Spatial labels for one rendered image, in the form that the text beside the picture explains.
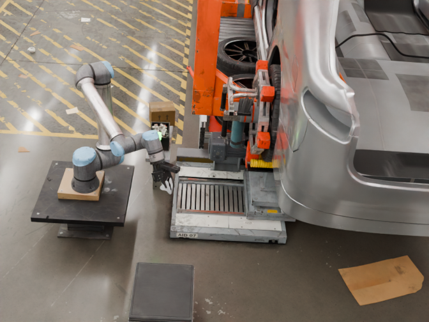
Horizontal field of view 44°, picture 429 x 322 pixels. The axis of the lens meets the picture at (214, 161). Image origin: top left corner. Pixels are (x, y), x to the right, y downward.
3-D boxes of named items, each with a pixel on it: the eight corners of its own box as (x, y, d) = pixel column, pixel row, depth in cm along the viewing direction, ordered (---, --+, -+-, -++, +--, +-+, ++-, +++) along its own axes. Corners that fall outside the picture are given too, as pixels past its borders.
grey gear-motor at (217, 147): (258, 179, 424) (264, 144, 403) (206, 176, 422) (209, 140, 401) (256, 165, 439) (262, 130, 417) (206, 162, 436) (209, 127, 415)
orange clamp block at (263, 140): (267, 140, 340) (269, 149, 333) (255, 140, 340) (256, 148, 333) (269, 131, 336) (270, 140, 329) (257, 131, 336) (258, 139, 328)
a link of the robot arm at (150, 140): (152, 129, 306) (159, 128, 298) (158, 149, 309) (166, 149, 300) (138, 134, 301) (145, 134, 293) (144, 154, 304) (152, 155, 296)
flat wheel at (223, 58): (202, 61, 534) (204, 39, 520) (260, 53, 558) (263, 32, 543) (229, 94, 488) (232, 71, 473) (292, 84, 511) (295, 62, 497)
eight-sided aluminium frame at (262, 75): (261, 169, 355) (273, 99, 321) (251, 168, 354) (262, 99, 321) (256, 123, 397) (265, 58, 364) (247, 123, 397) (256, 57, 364)
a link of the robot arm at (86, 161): (69, 170, 358) (67, 149, 348) (92, 163, 367) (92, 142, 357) (79, 183, 349) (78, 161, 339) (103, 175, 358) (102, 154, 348)
